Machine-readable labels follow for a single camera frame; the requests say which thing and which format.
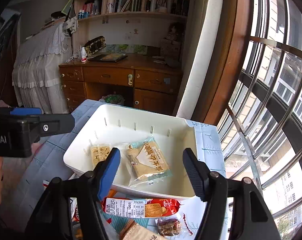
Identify window metal grille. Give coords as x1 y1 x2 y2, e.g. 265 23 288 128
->
218 0 302 239

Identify white red bottle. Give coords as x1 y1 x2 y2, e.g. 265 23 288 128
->
80 47 87 63

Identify clear pack peanut cookies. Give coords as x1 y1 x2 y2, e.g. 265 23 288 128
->
90 144 111 168

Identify small nut pack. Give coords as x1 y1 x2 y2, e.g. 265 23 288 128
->
155 218 182 237

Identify dark book on desk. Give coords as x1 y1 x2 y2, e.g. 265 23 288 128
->
88 53 128 62

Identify clear bag soda crackers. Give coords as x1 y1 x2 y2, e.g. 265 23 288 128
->
115 136 172 187

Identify light blue patterned tablecloth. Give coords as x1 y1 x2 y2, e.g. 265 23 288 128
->
0 100 226 239

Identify red biscuit roll pack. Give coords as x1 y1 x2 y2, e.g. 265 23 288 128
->
102 197 181 218

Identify white plastic storage bin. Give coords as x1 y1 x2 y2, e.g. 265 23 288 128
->
63 105 197 200

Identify beige soda cracker pack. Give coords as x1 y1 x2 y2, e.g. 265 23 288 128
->
119 219 166 240

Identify wooden desk with drawers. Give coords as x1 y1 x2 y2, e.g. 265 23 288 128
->
59 54 182 115

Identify green white plastic bag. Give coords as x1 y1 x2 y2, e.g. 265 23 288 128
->
99 94 125 106

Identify wooden bookshelf with books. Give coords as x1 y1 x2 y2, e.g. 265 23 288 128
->
72 0 190 54

